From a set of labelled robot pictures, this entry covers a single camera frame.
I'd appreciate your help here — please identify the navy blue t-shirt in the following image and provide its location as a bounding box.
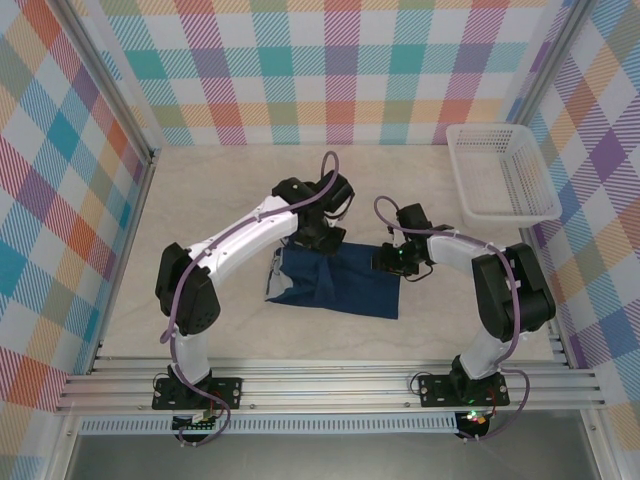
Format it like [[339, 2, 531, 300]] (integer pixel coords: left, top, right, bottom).
[[263, 242, 401, 321]]

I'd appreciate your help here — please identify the white plastic mesh basket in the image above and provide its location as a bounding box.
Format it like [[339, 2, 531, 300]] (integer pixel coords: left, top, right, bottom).
[[444, 122, 562, 229]]

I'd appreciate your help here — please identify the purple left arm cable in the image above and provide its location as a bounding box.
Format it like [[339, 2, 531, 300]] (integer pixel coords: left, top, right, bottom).
[[159, 151, 344, 449]]

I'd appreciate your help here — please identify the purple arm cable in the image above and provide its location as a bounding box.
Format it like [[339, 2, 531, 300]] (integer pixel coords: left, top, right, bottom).
[[373, 195, 532, 444], [159, 151, 344, 449]]

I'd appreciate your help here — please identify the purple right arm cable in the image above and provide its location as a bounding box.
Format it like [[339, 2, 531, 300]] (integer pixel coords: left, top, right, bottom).
[[373, 195, 532, 444]]

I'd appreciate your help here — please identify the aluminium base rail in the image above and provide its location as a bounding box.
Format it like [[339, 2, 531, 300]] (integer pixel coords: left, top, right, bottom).
[[54, 355, 607, 416]]

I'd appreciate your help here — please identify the white slotted cable duct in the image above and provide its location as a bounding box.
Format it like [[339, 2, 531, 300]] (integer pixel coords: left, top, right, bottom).
[[79, 412, 459, 435]]

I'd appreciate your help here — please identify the aluminium upright post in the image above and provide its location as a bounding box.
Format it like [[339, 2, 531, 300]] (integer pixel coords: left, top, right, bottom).
[[58, 0, 164, 166], [503, 0, 594, 126]]

